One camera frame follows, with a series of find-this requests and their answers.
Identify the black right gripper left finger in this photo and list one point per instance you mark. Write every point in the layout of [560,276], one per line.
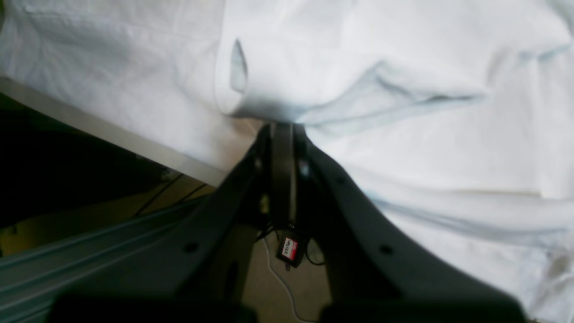
[195,273]

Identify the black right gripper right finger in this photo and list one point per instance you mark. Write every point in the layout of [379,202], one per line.
[377,274]

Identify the white T-shirt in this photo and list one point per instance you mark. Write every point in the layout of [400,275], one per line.
[455,117]

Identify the black device red label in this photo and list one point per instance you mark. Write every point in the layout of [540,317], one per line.
[290,250]

